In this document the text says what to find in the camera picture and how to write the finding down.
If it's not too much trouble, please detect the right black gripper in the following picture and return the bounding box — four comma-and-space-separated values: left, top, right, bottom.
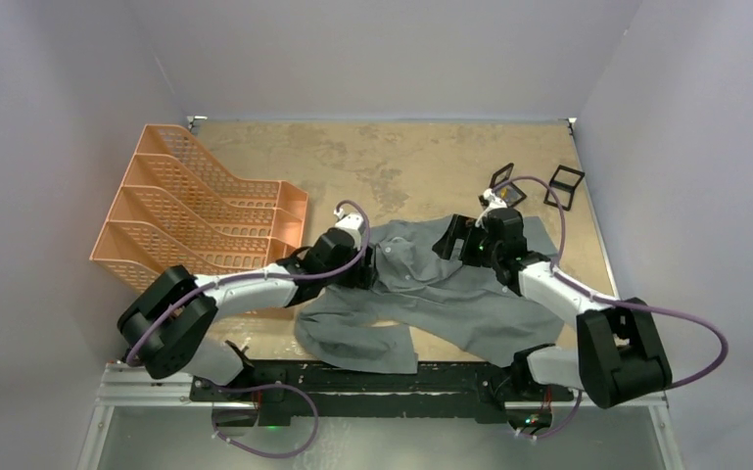
432, 214, 502, 269

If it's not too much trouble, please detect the grey button-up shirt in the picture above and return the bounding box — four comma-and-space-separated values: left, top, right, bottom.
294, 217, 563, 374

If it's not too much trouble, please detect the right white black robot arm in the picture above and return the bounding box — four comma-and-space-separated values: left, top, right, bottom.
432, 209, 673, 409

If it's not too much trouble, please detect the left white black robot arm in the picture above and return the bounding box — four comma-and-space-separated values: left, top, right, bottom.
118, 223, 370, 400

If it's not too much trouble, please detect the orange plastic file organizer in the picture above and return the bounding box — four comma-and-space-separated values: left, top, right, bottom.
90, 124, 308, 293

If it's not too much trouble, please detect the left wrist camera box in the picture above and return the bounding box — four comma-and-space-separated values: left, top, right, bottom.
333, 207, 367, 240

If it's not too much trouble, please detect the left black display frame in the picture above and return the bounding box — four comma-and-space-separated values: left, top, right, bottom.
490, 163, 527, 208

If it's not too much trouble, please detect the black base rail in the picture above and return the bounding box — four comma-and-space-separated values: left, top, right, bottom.
190, 360, 575, 430

